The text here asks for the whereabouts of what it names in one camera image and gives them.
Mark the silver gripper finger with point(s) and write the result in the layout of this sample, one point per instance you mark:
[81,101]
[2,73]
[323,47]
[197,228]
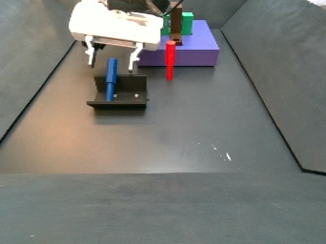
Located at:
[90,51]
[134,56]

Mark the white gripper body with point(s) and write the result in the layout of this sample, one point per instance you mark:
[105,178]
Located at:
[94,20]

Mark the blue stepped peg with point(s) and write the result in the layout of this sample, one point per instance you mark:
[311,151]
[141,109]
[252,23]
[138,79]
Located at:
[112,78]

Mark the black angle fixture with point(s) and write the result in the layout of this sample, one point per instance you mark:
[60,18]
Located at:
[130,94]

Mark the red stepped peg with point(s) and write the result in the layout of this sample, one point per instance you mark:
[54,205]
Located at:
[171,58]

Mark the purple base block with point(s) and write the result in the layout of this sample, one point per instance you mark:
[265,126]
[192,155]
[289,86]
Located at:
[199,51]

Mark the green U-shaped block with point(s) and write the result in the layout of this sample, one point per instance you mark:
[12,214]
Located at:
[187,24]

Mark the brown L-shaped bracket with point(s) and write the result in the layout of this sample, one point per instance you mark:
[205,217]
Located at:
[177,22]

